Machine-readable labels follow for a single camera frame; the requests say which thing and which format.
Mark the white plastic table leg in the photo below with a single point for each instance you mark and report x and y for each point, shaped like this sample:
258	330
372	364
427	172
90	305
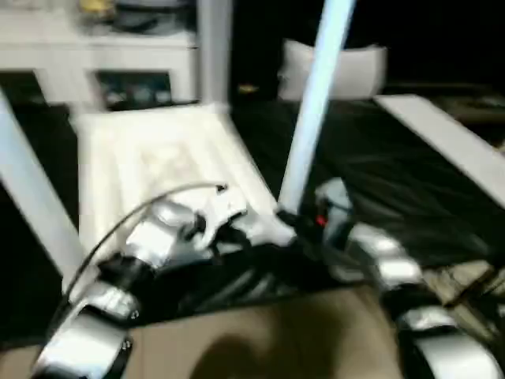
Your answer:
315	98
31	177
215	51

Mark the white plastic table top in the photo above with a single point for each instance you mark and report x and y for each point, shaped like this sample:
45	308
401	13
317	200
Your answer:
138	150

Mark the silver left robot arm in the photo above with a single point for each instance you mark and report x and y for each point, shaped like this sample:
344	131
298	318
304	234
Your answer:
158	233

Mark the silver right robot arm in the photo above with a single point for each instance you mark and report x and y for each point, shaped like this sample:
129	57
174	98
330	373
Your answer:
394	260

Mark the grey pillow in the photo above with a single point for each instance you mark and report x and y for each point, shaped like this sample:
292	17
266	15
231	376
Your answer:
355	71

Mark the white flat board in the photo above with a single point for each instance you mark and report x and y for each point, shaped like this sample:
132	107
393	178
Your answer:
446	134

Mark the black cabinet with gold label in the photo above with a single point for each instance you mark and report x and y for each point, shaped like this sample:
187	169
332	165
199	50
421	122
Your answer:
256	47

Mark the grey round pot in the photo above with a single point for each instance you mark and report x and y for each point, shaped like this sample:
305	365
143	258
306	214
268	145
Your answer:
150	16

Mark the white sideboard cabinet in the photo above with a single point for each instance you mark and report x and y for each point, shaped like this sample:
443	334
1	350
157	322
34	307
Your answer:
59	51

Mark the small yellow box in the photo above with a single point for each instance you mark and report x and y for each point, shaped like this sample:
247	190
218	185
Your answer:
92	4

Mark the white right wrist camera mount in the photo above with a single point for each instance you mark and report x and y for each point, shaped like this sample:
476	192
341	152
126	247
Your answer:
335	201

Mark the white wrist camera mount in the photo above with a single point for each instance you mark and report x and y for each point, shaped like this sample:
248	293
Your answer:
335	201
225	205

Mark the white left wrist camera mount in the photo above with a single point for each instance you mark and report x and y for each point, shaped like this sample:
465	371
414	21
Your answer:
225	205

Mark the black metal frame leg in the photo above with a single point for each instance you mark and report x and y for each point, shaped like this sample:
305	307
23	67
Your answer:
477	288

